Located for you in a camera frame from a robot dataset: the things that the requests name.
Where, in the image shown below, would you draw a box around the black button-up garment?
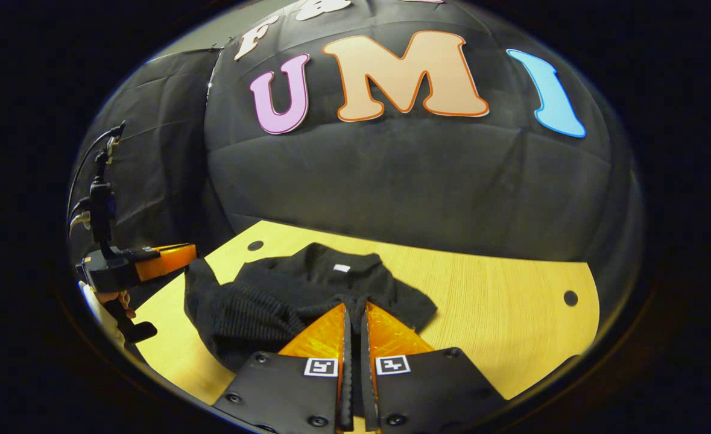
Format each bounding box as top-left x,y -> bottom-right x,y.
183,242 -> 438,373

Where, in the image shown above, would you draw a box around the plain black backdrop cloth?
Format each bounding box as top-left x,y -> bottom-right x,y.
69,48 -> 235,266

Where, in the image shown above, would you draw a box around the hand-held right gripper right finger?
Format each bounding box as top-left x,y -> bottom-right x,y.
360,300 -> 508,434

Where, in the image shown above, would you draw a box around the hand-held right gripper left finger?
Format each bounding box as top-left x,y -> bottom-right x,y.
212,301 -> 355,434

